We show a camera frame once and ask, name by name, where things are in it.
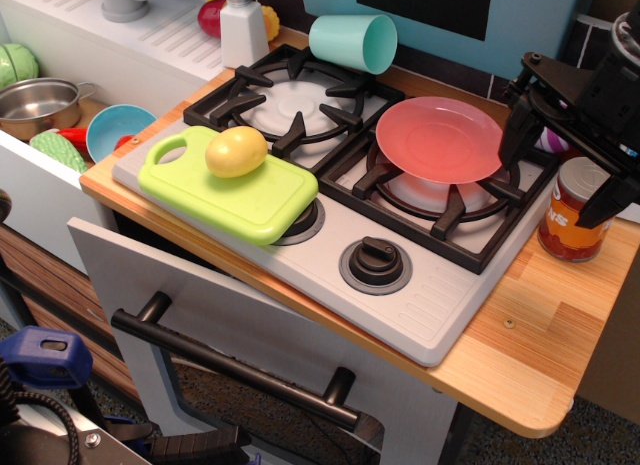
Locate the white salt shaker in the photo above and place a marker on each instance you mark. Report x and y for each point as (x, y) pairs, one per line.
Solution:
(243, 33)

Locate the orange toy food can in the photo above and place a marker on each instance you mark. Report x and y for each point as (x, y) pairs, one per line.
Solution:
(558, 232)

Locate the black right stove knob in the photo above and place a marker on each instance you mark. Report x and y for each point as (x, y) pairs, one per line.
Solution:
(375, 266)

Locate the white oven door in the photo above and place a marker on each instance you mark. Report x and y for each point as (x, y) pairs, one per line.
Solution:
(403, 421)

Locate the yellow toy potato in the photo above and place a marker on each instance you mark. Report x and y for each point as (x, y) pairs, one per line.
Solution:
(235, 152)

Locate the green toy cucumber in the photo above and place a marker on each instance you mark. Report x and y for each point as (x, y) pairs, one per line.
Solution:
(60, 149)

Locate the white toy sink unit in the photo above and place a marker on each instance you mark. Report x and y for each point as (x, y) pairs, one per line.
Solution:
(154, 62)

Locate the grey toy stove top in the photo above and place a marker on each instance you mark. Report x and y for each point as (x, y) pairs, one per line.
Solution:
(421, 321)

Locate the black oven door handle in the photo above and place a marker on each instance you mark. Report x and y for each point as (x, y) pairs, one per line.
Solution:
(329, 406)

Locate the black left burner grate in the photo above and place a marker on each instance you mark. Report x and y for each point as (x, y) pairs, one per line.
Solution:
(305, 108)

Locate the teal toy microwave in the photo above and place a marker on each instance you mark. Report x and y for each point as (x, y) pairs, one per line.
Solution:
(487, 35)

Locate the pink plastic plate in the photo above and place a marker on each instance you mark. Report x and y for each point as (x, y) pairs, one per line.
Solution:
(440, 140)

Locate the green plastic cutting board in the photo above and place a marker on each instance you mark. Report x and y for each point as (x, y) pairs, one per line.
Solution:
(258, 207)

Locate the black left stove knob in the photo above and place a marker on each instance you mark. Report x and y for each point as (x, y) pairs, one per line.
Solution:
(306, 226)

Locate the teal plastic cup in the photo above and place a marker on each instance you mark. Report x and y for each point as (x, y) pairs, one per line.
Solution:
(366, 43)

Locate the red toy pepper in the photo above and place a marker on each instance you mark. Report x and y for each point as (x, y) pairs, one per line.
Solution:
(78, 138)

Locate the black right burner grate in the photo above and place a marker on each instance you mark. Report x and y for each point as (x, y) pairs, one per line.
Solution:
(472, 225)

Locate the black burner grate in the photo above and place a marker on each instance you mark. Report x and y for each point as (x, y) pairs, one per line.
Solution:
(305, 108)
(472, 225)

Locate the red toy apple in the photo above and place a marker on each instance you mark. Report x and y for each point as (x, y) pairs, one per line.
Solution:
(209, 17)

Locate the black stove knob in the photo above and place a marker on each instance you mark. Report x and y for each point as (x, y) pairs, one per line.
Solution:
(375, 266)
(306, 226)

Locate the purple striped toy onion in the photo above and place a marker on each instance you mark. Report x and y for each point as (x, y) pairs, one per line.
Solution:
(550, 142)

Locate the green toy cabbage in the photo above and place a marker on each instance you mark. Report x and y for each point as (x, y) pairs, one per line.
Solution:
(17, 64)

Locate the small steel pot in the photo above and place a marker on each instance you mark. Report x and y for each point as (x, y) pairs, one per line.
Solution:
(32, 106)

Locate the grey toy faucet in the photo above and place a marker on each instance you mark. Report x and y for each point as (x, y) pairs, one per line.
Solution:
(124, 11)

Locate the blue plastic bowl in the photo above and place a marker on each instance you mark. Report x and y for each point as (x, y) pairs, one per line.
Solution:
(113, 123)

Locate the blue plastic clamp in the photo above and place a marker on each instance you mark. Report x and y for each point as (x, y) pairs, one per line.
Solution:
(45, 358)

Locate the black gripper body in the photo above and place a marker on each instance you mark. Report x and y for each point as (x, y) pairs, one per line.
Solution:
(597, 111)

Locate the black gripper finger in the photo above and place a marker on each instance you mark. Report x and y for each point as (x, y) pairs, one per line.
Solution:
(522, 129)
(614, 194)

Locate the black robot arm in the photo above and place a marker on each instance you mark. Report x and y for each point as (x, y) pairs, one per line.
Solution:
(625, 32)

